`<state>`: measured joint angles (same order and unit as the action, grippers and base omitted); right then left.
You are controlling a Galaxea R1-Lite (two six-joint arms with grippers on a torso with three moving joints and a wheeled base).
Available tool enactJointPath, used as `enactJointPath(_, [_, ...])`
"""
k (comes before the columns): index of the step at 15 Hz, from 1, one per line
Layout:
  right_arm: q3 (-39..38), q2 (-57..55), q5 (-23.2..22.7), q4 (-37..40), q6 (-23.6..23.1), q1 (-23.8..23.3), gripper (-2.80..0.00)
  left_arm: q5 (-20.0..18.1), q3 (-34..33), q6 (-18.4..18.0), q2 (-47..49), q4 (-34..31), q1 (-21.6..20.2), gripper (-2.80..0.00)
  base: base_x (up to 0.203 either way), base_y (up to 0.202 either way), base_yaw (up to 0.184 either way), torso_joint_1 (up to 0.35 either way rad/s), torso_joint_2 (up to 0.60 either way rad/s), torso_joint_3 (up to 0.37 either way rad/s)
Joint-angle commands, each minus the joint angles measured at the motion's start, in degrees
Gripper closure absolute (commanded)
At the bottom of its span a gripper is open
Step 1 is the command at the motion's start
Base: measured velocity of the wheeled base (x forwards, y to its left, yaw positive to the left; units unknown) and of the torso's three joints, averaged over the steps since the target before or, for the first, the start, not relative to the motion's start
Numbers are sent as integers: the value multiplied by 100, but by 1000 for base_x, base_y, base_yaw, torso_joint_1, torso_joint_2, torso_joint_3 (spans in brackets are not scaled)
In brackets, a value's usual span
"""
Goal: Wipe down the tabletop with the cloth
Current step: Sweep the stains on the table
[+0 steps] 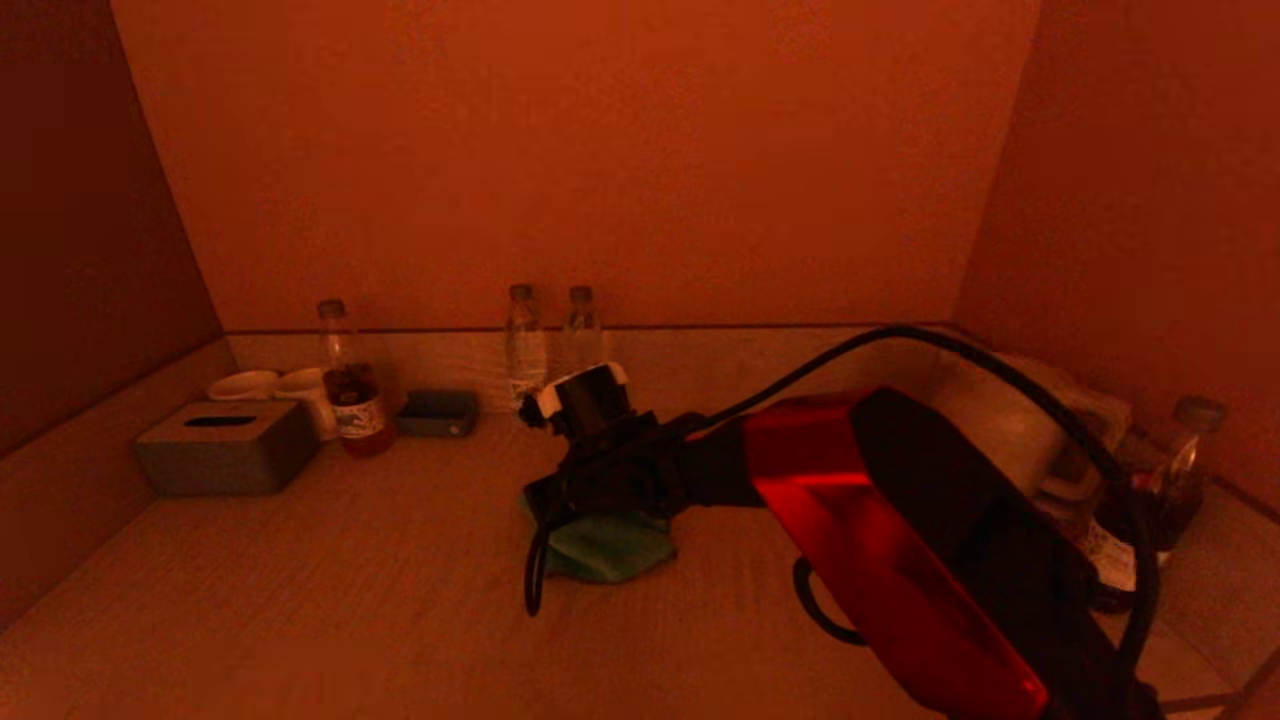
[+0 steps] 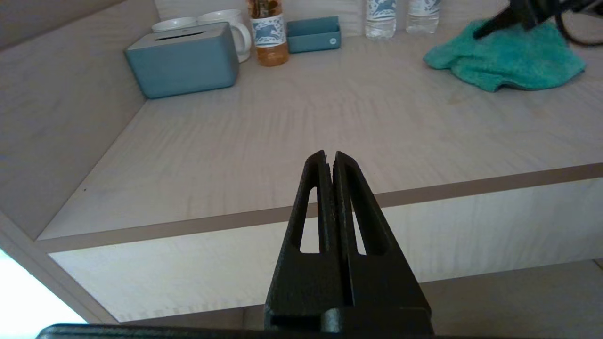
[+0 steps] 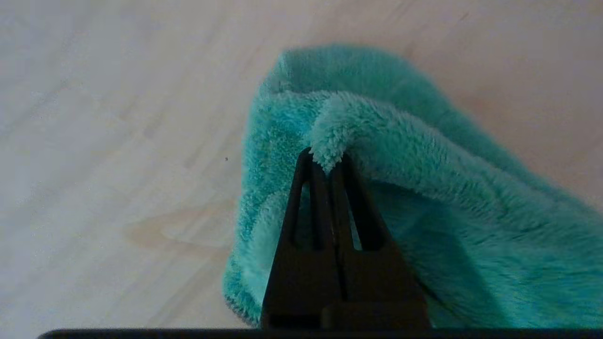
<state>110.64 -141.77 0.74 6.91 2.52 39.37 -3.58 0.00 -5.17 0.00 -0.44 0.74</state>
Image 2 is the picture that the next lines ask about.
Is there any teal tissue box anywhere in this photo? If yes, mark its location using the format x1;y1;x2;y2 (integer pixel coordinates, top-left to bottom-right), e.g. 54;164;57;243
124;22;240;99

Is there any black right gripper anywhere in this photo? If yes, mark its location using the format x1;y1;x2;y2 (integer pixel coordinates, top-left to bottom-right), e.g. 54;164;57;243
473;0;566;40

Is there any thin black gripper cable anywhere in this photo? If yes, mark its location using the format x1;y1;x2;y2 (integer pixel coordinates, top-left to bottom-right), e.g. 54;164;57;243
554;0;603;48

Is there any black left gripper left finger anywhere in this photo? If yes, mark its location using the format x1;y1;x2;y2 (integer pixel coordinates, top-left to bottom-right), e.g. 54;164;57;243
264;151;351;330

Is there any clear water bottle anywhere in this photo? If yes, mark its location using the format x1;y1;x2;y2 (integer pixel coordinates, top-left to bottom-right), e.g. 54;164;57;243
365;0;397;39
406;0;441;34

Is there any amber tea bottle blue label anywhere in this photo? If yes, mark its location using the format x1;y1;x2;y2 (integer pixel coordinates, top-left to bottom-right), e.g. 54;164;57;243
246;0;290;67

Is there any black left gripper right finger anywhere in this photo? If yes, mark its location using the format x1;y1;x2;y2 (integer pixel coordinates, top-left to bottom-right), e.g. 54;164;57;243
332;151;432;330

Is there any teal microfibre cloth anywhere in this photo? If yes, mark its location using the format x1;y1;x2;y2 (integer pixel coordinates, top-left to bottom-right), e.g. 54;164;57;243
423;18;587;92

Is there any white ceramic mug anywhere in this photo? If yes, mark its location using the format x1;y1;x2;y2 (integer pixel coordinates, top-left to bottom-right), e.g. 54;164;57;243
151;17;198;33
197;9;252;63

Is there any small teal tray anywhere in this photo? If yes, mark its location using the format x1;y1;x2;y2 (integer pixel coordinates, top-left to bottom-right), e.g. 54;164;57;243
286;16;342;54

